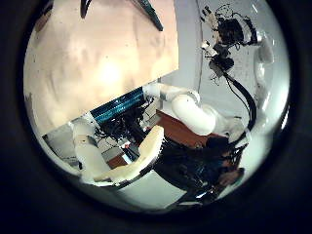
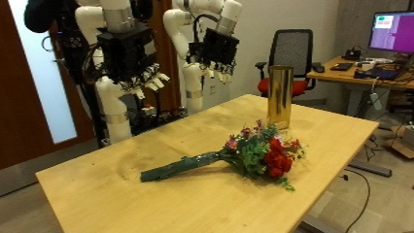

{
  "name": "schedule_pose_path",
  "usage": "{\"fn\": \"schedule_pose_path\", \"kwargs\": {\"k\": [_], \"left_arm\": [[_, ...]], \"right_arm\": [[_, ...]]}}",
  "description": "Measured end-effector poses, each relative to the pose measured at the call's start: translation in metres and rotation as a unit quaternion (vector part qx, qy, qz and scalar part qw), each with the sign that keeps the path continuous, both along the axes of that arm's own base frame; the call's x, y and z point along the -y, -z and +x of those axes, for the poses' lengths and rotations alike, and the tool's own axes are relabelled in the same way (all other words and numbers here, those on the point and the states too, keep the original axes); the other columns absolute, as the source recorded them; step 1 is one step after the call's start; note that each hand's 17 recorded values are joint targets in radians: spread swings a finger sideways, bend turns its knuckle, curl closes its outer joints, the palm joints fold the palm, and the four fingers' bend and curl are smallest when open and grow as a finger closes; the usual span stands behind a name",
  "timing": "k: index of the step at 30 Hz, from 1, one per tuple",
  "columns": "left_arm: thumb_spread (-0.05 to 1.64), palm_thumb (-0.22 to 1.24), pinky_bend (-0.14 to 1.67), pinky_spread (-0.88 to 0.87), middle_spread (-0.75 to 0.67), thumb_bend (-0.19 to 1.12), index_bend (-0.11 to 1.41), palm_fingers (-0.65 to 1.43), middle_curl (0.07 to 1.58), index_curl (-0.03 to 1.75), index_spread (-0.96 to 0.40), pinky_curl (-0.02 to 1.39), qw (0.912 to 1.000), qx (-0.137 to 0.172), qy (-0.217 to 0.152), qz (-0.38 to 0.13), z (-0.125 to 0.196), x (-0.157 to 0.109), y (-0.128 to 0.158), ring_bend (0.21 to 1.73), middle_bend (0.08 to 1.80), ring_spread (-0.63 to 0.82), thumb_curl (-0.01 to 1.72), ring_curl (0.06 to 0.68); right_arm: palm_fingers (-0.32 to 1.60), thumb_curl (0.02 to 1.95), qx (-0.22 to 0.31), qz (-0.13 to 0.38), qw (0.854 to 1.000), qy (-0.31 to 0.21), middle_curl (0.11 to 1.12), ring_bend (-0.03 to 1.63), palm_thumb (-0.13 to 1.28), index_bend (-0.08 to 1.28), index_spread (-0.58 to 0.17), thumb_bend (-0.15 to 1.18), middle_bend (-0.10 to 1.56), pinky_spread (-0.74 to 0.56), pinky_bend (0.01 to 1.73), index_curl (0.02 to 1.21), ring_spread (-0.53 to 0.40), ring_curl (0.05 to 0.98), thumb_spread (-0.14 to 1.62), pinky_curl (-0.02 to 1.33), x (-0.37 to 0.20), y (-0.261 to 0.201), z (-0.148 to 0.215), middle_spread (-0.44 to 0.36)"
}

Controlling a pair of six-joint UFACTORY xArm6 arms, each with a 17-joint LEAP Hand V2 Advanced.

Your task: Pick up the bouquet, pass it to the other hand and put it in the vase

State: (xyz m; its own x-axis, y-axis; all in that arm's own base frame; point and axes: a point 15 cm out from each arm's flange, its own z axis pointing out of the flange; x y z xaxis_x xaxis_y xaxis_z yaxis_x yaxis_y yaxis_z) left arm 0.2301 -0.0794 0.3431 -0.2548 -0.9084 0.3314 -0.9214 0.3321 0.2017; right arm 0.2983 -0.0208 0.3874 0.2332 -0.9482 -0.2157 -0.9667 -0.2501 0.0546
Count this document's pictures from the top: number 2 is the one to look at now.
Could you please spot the black desk phone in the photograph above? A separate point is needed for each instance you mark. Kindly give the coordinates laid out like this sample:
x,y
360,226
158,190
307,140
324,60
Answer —
x,y
352,54

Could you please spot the black robot stand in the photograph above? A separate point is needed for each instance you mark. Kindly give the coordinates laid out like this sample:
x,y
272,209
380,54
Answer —
x,y
147,124

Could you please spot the flower bouquet with green wrap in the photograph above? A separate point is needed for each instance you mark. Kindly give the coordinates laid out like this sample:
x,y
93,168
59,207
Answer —
x,y
254,152

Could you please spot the grey table foot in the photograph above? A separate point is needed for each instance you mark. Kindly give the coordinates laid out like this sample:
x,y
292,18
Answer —
x,y
370,169

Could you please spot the white wall outlet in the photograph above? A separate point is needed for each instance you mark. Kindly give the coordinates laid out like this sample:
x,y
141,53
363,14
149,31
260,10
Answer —
x,y
211,88

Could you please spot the black keyboard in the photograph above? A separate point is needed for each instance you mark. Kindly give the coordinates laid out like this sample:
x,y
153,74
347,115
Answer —
x,y
342,66

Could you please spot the white box with red button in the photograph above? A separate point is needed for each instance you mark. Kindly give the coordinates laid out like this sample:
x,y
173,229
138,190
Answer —
x,y
147,110

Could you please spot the dark open laptop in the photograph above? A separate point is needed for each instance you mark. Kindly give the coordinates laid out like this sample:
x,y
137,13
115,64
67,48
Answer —
x,y
383,73

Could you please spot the brown door with glass panel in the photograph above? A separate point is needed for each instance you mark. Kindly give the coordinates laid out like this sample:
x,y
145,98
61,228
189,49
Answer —
x,y
17,97

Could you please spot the black computer mouse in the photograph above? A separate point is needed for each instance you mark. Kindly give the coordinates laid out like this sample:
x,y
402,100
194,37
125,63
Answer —
x,y
318,68

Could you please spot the computer monitor purple screen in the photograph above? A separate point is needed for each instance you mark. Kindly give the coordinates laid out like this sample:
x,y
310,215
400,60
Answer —
x,y
396,32

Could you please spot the black mesh chair red seat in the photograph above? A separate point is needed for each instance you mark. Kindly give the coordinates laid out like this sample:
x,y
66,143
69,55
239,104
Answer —
x,y
290,48

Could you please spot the white hanging power strip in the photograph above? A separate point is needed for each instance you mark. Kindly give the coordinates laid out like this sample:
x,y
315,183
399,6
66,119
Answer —
x,y
375,101

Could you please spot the gold cylindrical vase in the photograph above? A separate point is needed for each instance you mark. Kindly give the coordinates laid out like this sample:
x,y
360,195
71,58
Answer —
x,y
279,97

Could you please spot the wooden office desk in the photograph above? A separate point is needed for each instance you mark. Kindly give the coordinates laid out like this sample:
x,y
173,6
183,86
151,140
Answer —
x,y
331,75

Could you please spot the black jacket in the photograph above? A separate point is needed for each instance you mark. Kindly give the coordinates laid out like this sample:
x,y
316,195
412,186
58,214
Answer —
x,y
38,16

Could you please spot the cardboard box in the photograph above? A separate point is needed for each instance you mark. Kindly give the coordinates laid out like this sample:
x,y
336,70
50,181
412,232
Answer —
x,y
400,145

